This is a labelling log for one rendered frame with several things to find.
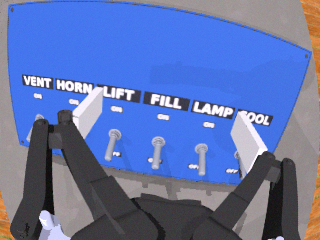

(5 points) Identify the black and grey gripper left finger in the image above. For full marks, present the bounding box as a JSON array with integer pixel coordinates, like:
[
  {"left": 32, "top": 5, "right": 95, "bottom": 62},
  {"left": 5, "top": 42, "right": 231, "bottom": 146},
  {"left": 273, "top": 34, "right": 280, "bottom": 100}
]
[{"left": 10, "top": 87, "right": 158, "bottom": 240}]

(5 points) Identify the blue control panel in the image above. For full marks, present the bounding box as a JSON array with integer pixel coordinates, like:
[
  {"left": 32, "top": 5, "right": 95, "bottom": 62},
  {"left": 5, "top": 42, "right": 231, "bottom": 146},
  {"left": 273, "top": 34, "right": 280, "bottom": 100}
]
[{"left": 7, "top": 0, "right": 312, "bottom": 185}]

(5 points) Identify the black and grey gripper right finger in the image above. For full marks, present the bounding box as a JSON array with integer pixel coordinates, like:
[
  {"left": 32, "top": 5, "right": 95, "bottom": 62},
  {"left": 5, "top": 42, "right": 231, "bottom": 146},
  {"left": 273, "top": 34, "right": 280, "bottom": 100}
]
[{"left": 190, "top": 112, "right": 301, "bottom": 240}]

